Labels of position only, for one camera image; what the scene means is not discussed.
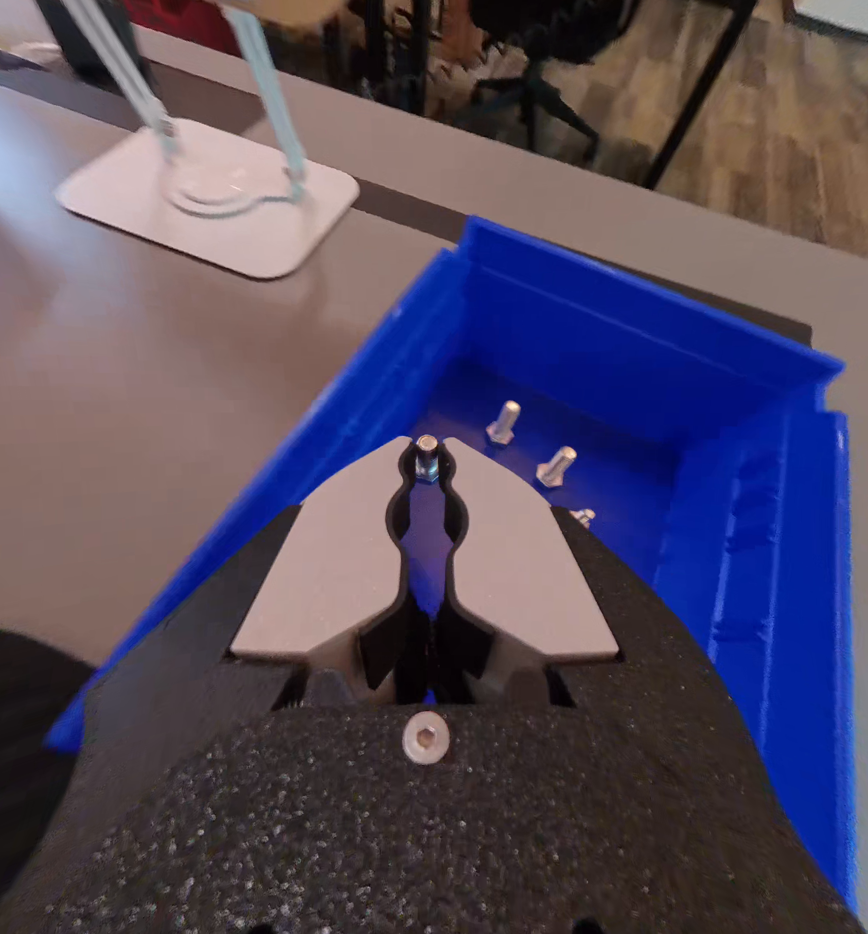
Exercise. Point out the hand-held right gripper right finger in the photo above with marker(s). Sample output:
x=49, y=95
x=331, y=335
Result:
x=528, y=576

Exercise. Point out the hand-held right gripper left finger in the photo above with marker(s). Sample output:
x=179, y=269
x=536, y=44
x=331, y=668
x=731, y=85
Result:
x=317, y=576

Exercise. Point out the short steel bolt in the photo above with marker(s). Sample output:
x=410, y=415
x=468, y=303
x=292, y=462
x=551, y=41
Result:
x=585, y=516
x=426, y=443

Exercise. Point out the blue plastic bin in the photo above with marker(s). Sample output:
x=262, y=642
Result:
x=623, y=350

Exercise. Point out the large steel bolt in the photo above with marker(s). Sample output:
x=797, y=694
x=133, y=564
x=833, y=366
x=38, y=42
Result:
x=559, y=461
x=507, y=416

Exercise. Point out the white document stand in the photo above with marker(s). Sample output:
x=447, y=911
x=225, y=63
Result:
x=259, y=219

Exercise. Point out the black office chair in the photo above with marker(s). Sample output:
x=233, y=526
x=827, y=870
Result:
x=543, y=29

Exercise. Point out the red bag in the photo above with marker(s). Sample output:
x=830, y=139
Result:
x=186, y=22

